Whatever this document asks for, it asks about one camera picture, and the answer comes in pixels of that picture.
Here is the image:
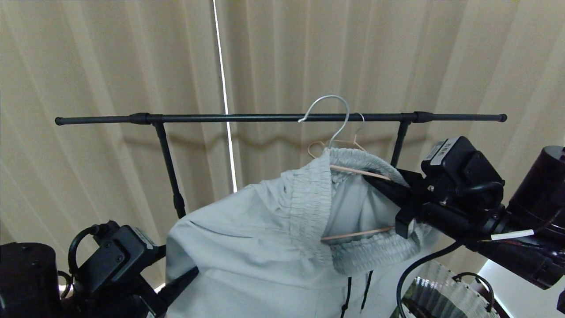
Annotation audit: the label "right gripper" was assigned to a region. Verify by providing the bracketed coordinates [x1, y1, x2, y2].
[395, 201, 504, 240]

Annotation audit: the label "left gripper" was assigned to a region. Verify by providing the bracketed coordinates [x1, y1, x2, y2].
[62, 278, 169, 318]

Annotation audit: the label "pink clothes hanger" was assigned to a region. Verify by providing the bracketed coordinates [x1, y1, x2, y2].
[298, 95, 396, 241]
[308, 113, 367, 159]

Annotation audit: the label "pale grey shorts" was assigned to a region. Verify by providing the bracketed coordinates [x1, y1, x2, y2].
[166, 148, 442, 318]

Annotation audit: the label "white laundry basket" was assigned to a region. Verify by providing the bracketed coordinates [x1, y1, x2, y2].
[391, 261, 501, 318]

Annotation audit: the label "black clothes rack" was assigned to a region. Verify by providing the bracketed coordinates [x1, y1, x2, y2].
[55, 111, 507, 219]

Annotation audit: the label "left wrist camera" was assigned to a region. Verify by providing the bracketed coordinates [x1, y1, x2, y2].
[68, 221, 166, 301]

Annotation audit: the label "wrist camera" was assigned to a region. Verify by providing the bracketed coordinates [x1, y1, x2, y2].
[421, 136, 505, 208]
[68, 221, 166, 301]

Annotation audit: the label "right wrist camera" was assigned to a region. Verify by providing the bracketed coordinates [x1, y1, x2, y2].
[421, 136, 505, 208]

